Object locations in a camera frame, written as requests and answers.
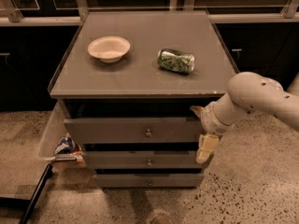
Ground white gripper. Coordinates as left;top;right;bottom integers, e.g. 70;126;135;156
190;102;234;163

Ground grey top drawer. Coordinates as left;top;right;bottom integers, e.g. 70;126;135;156
64;118;202;144

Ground grey drawer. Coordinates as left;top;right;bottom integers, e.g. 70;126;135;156
64;118;202;144
93;174;204;188
82;151;201;169

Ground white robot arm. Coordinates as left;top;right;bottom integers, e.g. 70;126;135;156
190;72;299;163

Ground grey middle drawer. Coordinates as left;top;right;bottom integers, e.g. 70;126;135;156
82;151;201;169

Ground grey drawer cabinet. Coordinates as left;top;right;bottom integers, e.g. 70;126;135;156
50;12;236;176

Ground grey bottom drawer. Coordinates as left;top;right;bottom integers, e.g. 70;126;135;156
93;174;204;188

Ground crushed green soda can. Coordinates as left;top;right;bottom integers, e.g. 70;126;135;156
157;49;195;74

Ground white paper bowl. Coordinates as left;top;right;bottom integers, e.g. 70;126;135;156
88;36;131;63

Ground blue white snack bag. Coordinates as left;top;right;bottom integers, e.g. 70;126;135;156
53;133;81;155

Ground clear plastic bin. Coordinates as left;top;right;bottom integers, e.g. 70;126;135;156
38;104;84;166

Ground black pole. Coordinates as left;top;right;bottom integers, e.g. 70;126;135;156
19;164;53;224

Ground metal railing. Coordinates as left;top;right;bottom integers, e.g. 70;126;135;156
0;0;299;26

